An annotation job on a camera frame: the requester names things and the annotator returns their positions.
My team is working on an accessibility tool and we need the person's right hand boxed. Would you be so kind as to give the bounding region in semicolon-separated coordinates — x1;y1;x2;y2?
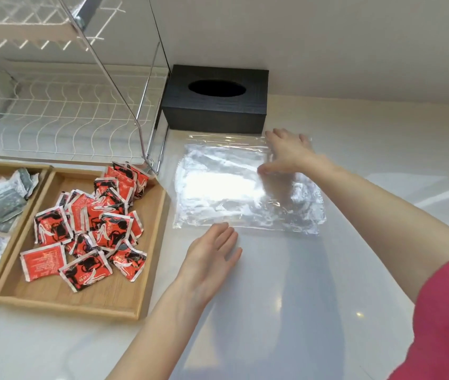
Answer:
257;128;323;175

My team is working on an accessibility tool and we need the person's left hand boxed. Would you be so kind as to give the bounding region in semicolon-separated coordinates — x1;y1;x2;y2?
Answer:
176;222;243;307

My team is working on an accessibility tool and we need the clear plastic bag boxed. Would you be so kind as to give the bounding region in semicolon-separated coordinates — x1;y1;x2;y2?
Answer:
172;133;327;236

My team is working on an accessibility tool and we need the person's left forearm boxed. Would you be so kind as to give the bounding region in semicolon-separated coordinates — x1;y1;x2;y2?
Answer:
105;282;214;380

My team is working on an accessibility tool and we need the person's right forearm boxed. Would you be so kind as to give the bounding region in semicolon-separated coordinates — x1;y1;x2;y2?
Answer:
300;153;449;304

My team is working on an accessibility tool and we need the black tissue box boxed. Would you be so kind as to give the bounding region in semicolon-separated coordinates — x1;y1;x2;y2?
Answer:
161;64;270;135

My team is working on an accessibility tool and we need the pile of red packets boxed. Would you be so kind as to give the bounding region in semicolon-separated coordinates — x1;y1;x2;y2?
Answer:
20;161;151;293

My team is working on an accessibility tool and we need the pink sleeve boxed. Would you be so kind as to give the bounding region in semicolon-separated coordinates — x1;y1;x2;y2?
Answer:
387;253;449;380

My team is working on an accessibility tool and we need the metal wire dish rack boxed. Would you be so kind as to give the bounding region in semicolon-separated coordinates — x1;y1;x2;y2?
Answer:
0;0;170;175

